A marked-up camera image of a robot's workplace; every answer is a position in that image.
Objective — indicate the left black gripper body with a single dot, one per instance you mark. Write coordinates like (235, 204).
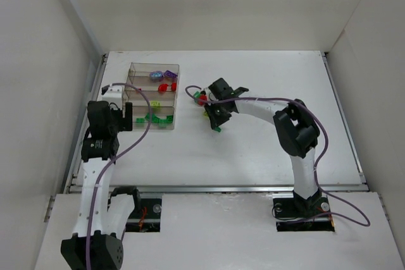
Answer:
(127, 116)

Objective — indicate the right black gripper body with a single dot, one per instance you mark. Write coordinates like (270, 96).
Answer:
(217, 102)

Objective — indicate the red arch lego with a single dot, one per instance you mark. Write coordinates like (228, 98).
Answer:
(163, 87)

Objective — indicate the purple square lego brick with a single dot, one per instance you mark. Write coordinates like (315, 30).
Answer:
(171, 75)

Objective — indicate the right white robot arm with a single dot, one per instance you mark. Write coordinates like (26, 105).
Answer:
(296, 130)

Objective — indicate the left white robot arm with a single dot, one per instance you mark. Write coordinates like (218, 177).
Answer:
(96, 241)

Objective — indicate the large red lego block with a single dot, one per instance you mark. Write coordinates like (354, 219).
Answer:
(201, 100)

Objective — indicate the green lego left of pile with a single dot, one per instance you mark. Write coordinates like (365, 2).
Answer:
(197, 95)

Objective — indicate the dark green flat lego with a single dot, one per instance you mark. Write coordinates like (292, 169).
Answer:
(152, 118)

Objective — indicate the green square lego in tray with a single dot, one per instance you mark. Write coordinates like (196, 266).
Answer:
(166, 122)

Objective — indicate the clear compartment organizer tray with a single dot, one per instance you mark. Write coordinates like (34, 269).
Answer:
(143, 90)

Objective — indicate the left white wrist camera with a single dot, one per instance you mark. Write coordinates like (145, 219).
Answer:
(112, 94)

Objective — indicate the aluminium rail front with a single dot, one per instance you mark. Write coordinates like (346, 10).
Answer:
(244, 189)

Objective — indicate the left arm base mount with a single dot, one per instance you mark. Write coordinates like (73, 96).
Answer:
(147, 219)

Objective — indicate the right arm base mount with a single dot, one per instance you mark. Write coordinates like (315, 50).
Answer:
(290, 219)

